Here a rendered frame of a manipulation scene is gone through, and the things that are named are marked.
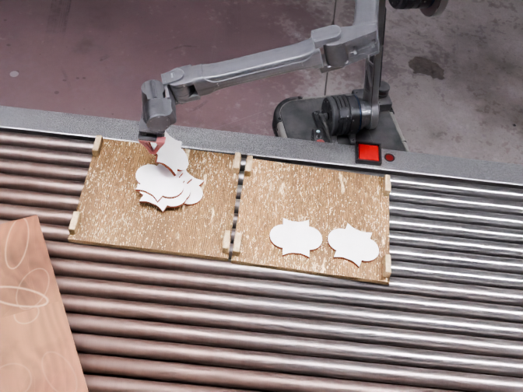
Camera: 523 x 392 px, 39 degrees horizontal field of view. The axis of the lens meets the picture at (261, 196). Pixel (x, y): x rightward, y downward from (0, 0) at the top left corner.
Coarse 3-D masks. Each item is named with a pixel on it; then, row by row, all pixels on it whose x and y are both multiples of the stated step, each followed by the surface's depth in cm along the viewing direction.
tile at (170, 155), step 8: (168, 136) 197; (152, 144) 190; (168, 144) 196; (176, 144) 198; (160, 152) 192; (168, 152) 194; (176, 152) 197; (184, 152) 200; (160, 160) 191; (168, 160) 193; (176, 160) 196; (184, 160) 198; (168, 168) 193; (176, 168) 194; (184, 168) 197
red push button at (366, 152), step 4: (360, 144) 217; (360, 148) 216; (364, 148) 216; (368, 148) 216; (372, 148) 216; (376, 148) 216; (360, 152) 214; (364, 152) 215; (368, 152) 215; (372, 152) 215; (376, 152) 215; (360, 156) 214; (364, 156) 214; (368, 156) 214; (372, 156) 214; (376, 156) 214
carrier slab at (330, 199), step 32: (256, 160) 208; (256, 192) 201; (288, 192) 202; (320, 192) 203; (352, 192) 204; (256, 224) 194; (320, 224) 196; (352, 224) 197; (384, 224) 198; (256, 256) 188; (288, 256) 189; (320, 256) 190
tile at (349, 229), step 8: (336, 232) 194; (344, 232) 194; (352, 232) 195; (360, 232) 195; (328, 240) 192; (336, 240) 192; (344, 240) 193; (352, 240) 193; (360, 240) 193; (368, 240) 193; (336, 248) 191; (344, 248) 191; (352, 248) 191; (360, 248) 192; (368, 248) 192; (376, 248) 192; (336, 256) 189; (344, 256) 190; (352, 256) 190; (360, 256) 190; (368, 256) 190; (376, 256) 191
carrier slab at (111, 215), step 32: (96, 160) 202; (128, 160) 203; (192, 160) 205; (224, 160) 207; (96, 192) 195; (128, 192) 196; (224, 192) 200; (96, 224) 189; (128, 224) 190; (160, 224) 191; (192, 224) 192; (224, 224) 193; (192, 256) 187; (224, 256) 187
